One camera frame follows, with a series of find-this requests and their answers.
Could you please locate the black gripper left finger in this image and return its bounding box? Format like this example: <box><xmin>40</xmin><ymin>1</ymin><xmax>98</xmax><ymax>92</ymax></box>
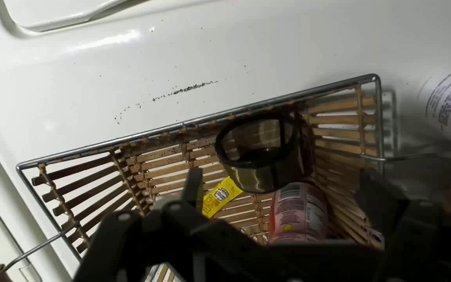
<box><xmin>73</xmin><ymin>165</ymin><xmax>222</xmax><ymax>282</ymax></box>

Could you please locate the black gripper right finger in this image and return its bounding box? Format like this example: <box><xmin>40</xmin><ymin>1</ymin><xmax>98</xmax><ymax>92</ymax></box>
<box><xmin>360</xmin><ymin>172</ymin><xmax>451</xmax><ymax>282</ymax></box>

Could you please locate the white washing machine with basket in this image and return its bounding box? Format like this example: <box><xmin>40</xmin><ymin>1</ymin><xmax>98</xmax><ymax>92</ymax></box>
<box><xmin>0</xmin><ymin>0</ymin><xmax>451</xmax><ymax>282</ymax></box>

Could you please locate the yellow sauce packet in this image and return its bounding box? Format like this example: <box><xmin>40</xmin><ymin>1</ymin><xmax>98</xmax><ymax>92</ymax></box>
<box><xmin>200</xmin><ymin>175</ymin><xmax>246</xmax><ymax>219</ymax></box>

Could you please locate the red lidded jar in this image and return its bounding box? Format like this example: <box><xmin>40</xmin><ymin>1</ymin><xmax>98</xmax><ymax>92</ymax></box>
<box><xmin>266</xmin><ymin>178</ymin><xmax>343</xmax><ymax>247</ymax></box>

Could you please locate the wire and bamboo basket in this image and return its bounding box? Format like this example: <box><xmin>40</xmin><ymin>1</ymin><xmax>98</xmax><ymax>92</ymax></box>
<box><xmin>0</xmin><ymin>71</ymin><xmax>451</xmax><ymax>282</ymax></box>

